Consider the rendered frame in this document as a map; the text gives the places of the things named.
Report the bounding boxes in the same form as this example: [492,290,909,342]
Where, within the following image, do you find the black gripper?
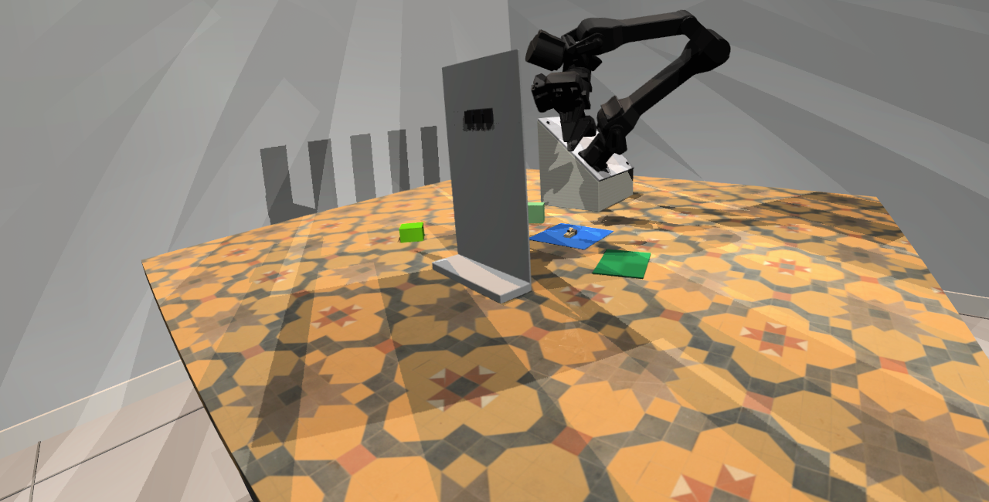
[545,68,597,151]

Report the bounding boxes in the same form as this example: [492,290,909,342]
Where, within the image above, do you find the blue square mat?
[529,223,613,250]

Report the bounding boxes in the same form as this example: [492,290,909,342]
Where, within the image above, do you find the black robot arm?
[525,10,731,172]

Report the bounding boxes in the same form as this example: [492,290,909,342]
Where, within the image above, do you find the black panel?
[432,49,532,304]

